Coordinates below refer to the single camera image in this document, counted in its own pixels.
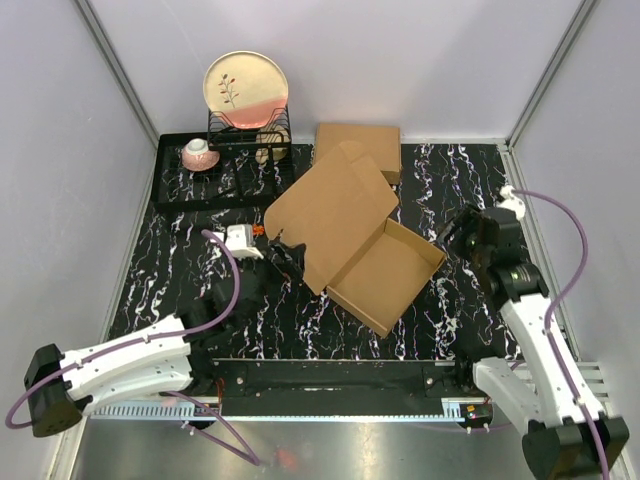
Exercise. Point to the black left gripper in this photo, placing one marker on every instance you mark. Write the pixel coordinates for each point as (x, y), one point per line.
(281, 272)

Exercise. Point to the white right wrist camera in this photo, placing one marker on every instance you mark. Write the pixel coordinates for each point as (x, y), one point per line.
(510, 201)

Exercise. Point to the beige cup in rack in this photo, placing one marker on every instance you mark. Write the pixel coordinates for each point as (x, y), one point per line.
(273, 140)

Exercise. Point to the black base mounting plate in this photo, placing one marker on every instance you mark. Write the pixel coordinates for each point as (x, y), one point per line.
(423, 378)

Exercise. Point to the closed brown cardboard box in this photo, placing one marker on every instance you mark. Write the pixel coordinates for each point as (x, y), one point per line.
(380, 143)

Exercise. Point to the small orange flower toy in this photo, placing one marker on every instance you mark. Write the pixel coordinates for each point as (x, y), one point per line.
(258, 230)

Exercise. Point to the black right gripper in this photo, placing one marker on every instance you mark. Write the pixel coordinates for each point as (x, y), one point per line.
(467, 219)

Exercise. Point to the pink ceramic bowl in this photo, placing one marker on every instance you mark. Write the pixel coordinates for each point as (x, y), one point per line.
(197, 157)

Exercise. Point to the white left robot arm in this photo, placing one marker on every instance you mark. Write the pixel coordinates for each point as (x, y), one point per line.
(164, 358)

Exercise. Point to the beige and pink plate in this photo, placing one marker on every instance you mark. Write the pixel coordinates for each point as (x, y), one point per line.
(246, 89)

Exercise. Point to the black wire tray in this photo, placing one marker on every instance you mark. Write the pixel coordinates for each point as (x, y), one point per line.
(237, 180)

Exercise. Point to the black wire plate rack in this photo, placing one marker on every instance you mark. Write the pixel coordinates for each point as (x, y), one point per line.
(223, 135)

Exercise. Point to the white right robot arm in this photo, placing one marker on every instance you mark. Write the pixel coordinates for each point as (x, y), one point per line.
(565, 430)

